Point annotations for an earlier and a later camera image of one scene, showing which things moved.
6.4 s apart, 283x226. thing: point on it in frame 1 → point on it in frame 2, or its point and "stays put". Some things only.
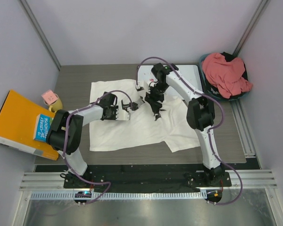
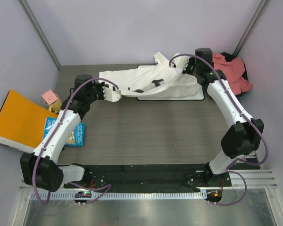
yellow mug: x=57 y=105 stays put
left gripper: x=113 y=118 → x=100 y=85
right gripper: x=152 y=99 → x=191 y=60
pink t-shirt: x=226 y=75 stays put
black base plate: x=148 y=178 stays put
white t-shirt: x=173 y=126 → x=156 y=79
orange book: x=15 y=126 stays put
